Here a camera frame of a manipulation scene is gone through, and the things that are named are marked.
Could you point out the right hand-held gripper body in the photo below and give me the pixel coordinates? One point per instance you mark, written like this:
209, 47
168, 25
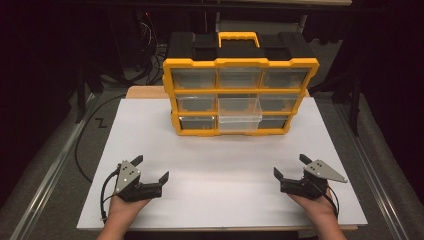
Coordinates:
305, 186

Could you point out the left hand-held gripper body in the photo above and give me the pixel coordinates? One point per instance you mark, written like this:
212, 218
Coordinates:
133, 190

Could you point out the person's left hand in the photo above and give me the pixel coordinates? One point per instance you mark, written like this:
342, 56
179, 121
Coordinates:
125, 208

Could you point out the person's right hand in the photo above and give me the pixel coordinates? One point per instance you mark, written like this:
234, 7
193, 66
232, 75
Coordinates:
315, 206

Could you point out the white board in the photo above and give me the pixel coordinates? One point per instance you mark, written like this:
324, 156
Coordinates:
213, 173

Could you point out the pulled-out clear plastic drawer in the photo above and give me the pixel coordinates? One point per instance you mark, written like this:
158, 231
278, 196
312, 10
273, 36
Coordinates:
240, 122

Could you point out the black metal stand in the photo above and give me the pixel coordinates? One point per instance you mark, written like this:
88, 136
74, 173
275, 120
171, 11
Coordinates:
356, 103
80, 96

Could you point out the set of closed clear drawers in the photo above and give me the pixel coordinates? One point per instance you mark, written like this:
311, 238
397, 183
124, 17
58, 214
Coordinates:
193, 78

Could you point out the yellow and black organizer cabinet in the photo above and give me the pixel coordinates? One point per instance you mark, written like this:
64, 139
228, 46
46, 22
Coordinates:
240, 62

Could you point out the aluminium rail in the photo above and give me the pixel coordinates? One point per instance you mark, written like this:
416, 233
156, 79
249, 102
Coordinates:
373, 173
50, 173

